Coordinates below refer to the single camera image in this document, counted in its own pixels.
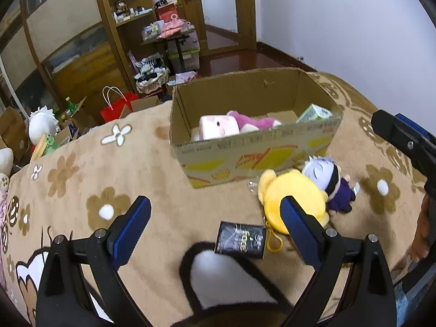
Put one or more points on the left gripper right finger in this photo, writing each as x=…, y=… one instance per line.
x=368, y=297

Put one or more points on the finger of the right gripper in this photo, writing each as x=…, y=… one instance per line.
x=409, y=138

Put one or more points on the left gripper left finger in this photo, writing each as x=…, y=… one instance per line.
x=63, y=298

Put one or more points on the white-haired purple doll plush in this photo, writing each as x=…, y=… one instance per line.
x=326, y=174

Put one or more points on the black face packet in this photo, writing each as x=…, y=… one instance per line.
x=235, y=239

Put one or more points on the yellow plush toy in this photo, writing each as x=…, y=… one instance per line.
x=272, y=188

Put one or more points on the green tissue pack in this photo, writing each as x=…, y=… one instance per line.
x=314, y=112

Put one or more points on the pink white plush bear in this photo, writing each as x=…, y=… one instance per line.
x=248, y=124

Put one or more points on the right hand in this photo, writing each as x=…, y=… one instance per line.
x=420, y=246

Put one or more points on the green frog toy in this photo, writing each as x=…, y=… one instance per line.
x=51, y=145

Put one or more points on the cream spotted plush dog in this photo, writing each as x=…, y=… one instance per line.
x=6, y=165

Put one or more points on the open cardboard box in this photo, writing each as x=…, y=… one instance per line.
x=281, y=93

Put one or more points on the brown cardboard box left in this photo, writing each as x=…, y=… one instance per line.
x=13, y=133

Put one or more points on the white round plush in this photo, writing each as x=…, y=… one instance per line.
x=41, y=122

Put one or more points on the green glass bottle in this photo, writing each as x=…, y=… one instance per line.
x=72, y=107

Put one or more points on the red paper gift bag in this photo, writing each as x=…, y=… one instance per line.
x=114, y=109

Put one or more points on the small cardboard box on floor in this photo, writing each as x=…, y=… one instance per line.
x=181, y=78

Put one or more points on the wooden door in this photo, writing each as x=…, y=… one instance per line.
x=221, y=25

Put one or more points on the wicker basket with items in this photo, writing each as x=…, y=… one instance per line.
x=151, y=80

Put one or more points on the clear plastic storage bin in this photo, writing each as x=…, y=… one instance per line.
x=183, y=53

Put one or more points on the small black side table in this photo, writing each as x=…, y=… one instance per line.
x=162, y=45

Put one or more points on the brown wooden wardrobe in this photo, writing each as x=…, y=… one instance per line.
x=57, y=51

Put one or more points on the red box on table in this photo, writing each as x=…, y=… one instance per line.
x=167, y=13

